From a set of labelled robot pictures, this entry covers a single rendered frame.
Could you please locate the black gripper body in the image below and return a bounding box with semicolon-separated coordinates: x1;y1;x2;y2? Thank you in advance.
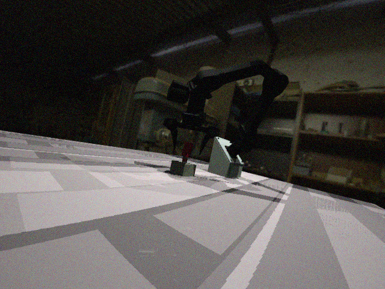
163;105;220;137

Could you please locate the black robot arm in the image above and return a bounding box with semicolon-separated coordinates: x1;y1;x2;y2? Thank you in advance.
167;59;289;159

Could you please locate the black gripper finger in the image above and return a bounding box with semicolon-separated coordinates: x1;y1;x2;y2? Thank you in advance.
167;127;178;150
199;134;214;155

